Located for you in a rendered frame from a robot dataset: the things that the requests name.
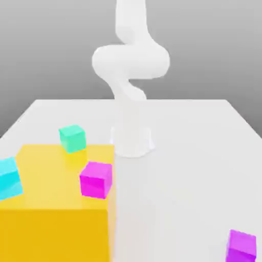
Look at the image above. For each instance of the large yellow box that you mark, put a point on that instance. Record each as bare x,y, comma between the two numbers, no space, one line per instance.
51,225

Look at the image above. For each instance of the small green cube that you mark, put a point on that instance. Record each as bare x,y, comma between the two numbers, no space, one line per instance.
72,139

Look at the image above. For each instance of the small magenta cube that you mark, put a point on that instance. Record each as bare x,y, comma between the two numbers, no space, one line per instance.
95,181

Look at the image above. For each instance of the small purple cube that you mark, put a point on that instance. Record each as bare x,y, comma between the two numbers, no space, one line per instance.
241,246

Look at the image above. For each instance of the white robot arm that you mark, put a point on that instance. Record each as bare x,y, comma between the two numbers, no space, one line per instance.
131,61

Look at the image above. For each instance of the small cyan cube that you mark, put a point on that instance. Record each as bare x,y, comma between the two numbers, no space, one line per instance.
9,178

